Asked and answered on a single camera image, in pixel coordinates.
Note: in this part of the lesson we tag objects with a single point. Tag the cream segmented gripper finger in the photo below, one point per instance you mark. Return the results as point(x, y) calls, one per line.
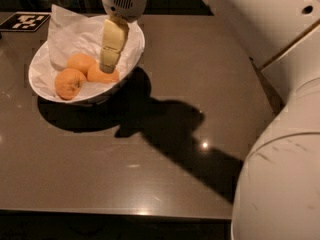
point(114, 38)

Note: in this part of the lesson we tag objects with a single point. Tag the orange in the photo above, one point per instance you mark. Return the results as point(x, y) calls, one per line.
point(81, 62)
point(68, 83)
point(96, 75)

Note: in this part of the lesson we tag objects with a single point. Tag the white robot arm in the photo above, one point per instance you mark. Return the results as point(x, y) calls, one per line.
point(277, 195)

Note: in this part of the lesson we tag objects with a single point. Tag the white bowl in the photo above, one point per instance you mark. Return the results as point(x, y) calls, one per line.
point(100, 95)

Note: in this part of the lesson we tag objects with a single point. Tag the white crumpled paper liner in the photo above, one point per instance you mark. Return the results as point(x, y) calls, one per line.
point(76, 37)

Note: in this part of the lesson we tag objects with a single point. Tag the black white fiducial marker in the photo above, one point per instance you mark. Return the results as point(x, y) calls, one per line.
point(24, 22)

